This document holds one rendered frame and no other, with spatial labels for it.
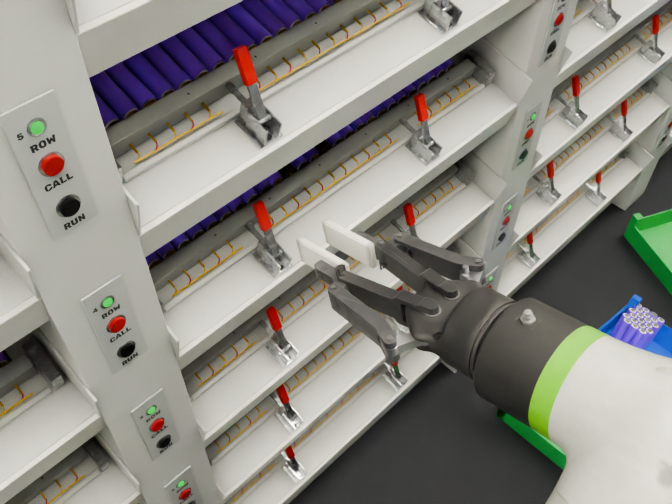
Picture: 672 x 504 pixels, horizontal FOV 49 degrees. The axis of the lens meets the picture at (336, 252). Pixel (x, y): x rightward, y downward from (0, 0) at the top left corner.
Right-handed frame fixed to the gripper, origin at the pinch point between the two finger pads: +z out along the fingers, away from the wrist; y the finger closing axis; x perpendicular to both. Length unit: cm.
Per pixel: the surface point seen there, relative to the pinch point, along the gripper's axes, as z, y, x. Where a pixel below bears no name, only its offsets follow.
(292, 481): 26, -2, -67
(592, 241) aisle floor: 29, 99, -82
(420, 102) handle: 12.0, 26.3, 0.2
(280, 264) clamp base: 11.8, 0.2, -8.0
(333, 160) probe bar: 16.1, 14.2, -3.1
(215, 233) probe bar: 16.7, -4.0, -2.7
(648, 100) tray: 24, 111, -46
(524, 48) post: 9.5, 44.6, -0.2
